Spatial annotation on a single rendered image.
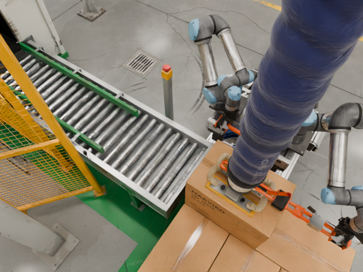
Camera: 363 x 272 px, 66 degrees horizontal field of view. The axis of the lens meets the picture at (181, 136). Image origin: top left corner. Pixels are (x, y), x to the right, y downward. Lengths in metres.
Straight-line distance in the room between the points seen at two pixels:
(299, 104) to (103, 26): 3.84
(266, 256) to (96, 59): 3.11
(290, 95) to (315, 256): 1.56
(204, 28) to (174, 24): 2.65
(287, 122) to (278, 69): 0.23
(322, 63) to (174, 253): 1.63
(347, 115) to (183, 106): 2.19
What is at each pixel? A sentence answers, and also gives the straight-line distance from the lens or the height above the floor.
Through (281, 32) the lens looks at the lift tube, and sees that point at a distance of 0.86.
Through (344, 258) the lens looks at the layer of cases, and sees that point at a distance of 2.40.
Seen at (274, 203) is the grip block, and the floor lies 1.09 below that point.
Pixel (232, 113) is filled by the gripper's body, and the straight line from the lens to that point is 1.75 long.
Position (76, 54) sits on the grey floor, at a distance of 4.18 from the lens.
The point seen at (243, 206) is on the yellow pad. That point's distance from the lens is 1.79.
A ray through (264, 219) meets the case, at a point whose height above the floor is 0.94.
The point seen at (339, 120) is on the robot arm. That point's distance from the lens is 1.47.
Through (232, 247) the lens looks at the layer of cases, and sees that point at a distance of 2.15.
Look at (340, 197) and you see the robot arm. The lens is 1.49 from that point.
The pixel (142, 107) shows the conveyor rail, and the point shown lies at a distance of 2.59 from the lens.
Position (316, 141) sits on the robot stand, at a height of 0.95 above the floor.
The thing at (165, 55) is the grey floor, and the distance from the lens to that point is 3.92.
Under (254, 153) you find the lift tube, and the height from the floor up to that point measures 1.53.
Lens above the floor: 2.63
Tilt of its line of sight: 58 degrees down
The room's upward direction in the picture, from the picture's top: straight up
